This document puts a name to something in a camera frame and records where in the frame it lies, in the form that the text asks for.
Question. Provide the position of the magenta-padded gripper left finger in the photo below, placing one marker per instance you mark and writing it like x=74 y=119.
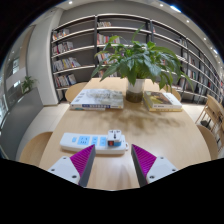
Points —
x=65 y=167

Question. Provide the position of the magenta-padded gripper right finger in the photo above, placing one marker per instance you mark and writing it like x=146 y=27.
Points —
x=161 y=167

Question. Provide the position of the white charger block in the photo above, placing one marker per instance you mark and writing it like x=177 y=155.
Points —
x=114 y=137

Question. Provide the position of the white power strip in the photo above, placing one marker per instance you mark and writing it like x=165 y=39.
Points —
x=83 y=141

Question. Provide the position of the round-backed wooden chair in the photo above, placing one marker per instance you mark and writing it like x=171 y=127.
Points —
x=176 y=95
x=33 y=148
x=75 y=91
x=208 y=141

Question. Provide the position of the yellow-edged picture book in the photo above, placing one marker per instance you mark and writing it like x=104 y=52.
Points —
x=161 y=100

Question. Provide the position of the large white grey book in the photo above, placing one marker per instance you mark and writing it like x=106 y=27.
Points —
x=98 y=98

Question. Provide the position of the small green floor plant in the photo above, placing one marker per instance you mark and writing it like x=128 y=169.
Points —
x=27 y=83

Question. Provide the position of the green potted plant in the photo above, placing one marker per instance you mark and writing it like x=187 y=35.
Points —
x=140 y=63

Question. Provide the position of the grey shelf unit with books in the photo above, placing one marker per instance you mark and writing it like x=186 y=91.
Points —
x=76 y=40

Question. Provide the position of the group of ceiling lights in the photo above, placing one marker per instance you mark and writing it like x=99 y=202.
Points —
x=175 y=8

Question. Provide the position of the group of wooden frame chairs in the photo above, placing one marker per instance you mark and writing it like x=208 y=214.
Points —
x=213 y=111

